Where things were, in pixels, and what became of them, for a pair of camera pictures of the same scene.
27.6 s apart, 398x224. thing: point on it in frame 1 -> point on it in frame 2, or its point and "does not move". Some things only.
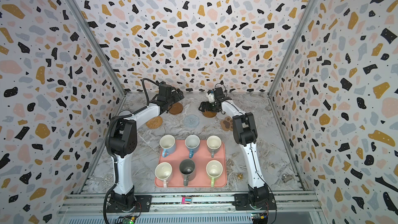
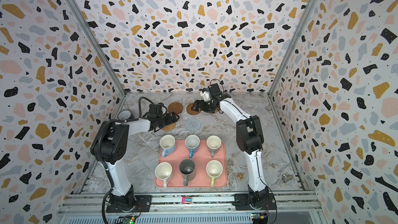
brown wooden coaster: [176, 109] does not move
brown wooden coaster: [209, 114] -> [192, 112]
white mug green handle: [214, 169] does not move
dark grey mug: [187, 167] does not move
